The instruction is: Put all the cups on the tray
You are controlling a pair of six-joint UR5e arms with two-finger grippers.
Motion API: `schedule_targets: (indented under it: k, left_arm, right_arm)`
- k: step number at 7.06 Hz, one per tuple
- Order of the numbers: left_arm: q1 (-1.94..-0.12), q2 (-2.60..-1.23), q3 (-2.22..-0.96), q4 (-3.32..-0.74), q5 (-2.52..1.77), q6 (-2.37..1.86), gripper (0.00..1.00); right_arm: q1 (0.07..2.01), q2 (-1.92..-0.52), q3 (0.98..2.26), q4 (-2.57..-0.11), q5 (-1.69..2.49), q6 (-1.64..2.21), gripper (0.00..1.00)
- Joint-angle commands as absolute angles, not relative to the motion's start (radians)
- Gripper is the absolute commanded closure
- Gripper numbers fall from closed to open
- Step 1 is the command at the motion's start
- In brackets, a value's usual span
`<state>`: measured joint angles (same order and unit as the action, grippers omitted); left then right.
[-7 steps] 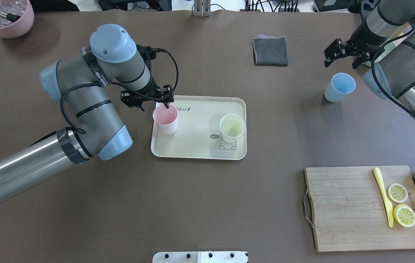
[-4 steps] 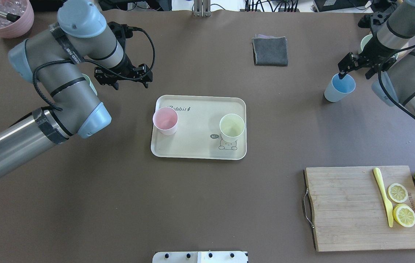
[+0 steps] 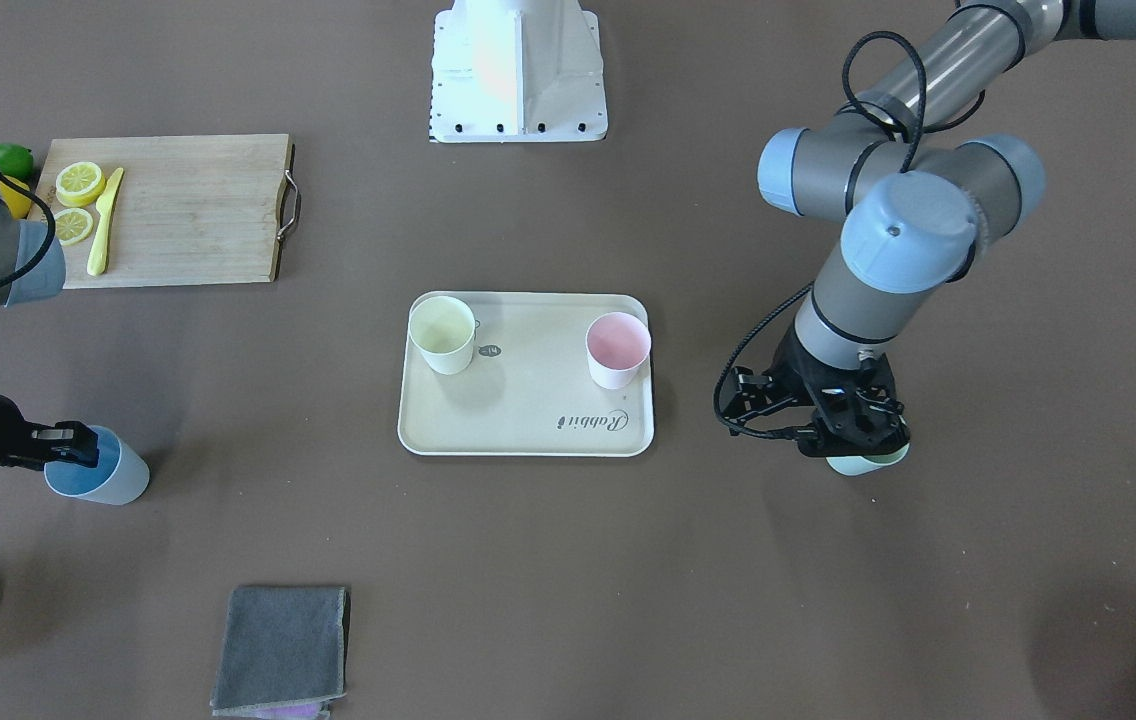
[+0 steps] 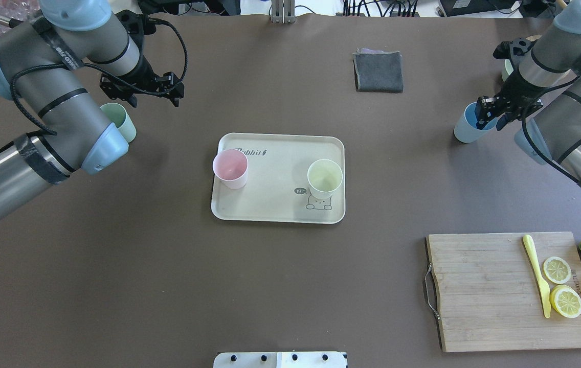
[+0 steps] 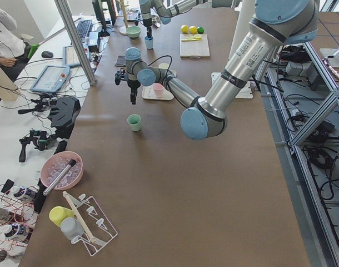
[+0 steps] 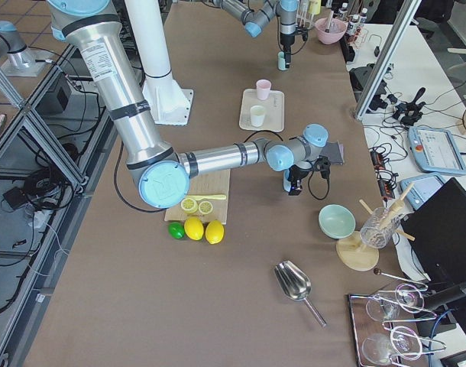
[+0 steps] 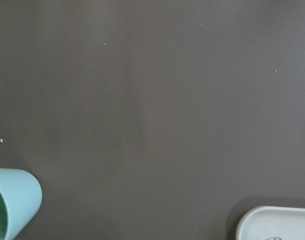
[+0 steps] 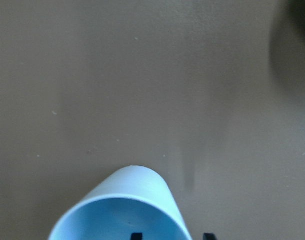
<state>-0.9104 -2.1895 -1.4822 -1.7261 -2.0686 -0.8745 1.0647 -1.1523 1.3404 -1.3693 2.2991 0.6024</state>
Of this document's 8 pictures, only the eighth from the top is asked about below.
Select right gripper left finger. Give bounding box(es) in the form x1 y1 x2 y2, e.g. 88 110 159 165
131 232 143 240

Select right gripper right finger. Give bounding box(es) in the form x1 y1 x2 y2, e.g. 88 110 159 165
203 233 217 240

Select blue cup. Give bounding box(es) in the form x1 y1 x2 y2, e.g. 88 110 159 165
48 165 192 240

